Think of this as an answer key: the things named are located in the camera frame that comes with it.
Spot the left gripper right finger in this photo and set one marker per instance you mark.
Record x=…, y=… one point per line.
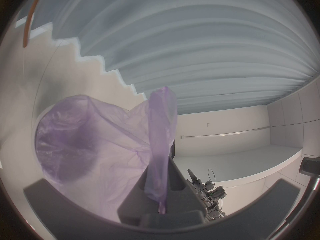
x=185, y=196

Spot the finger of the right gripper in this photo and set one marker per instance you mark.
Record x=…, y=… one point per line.
x=193, y=177

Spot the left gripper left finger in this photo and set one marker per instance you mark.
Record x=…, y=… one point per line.
x=132, y=204

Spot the purple plastic bag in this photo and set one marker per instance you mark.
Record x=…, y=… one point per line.
x=112, y=134

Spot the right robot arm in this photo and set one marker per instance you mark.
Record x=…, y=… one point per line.
x=217, y=192

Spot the white trash bin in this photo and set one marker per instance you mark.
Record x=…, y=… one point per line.
x=57, y=124

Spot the pale blue curtain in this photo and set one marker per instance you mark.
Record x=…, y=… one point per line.
x=187, y=46

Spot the white padded wooden chair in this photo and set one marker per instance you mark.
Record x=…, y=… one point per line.
x=25, y=40

